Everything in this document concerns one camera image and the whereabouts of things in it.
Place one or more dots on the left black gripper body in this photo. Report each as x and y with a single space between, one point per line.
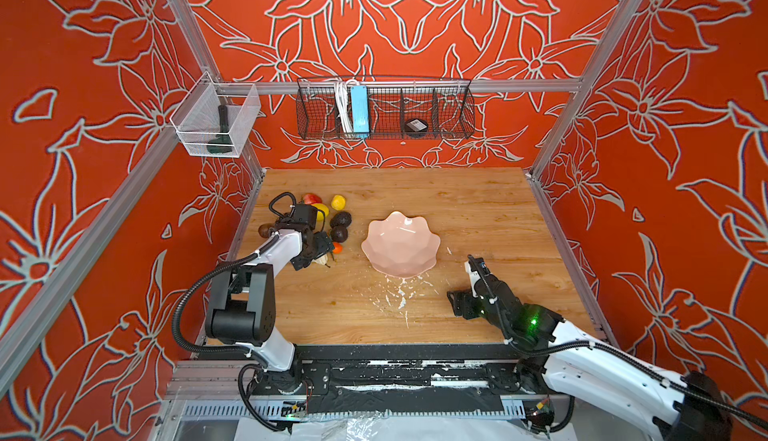
319 246

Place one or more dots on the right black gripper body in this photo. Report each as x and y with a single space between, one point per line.
474 308

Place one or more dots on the pink scalloped fruit bowl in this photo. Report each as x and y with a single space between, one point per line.
401 246

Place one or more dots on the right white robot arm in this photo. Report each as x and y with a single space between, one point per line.
664 404

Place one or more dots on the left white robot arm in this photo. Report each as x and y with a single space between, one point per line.
242 302

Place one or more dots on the large yellow lemon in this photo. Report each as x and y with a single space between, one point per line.
322 212

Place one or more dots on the dark avocado upper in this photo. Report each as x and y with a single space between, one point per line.
341 218

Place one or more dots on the small yellow lemon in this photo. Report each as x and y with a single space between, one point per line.
338 202

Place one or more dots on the brown kiwi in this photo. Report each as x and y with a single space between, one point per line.
266 230

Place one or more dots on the dark green brush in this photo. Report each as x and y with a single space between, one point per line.
221 143

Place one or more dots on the light blue box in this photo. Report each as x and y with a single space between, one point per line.
360 110

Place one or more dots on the black round puck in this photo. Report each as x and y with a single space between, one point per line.
415 128

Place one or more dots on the clear plastic bin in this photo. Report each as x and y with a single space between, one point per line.
196 119

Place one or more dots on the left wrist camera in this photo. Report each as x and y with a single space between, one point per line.
304 214

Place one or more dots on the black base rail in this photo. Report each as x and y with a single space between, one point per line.
405 379

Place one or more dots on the black wire basket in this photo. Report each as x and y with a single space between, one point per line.
324 110

